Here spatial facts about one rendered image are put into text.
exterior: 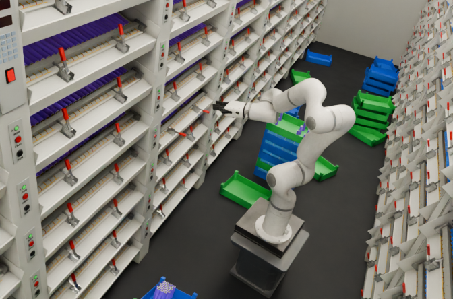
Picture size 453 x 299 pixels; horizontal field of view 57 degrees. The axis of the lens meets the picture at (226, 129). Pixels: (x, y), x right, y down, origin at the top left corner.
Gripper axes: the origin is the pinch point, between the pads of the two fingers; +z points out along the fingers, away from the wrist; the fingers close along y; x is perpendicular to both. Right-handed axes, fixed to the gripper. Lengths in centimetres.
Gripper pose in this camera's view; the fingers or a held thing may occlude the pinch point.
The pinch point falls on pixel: (218, 106)
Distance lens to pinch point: 212.1
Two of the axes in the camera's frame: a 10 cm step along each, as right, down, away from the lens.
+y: 3.8, -4.5, 8.1
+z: -9.2, -1.7, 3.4
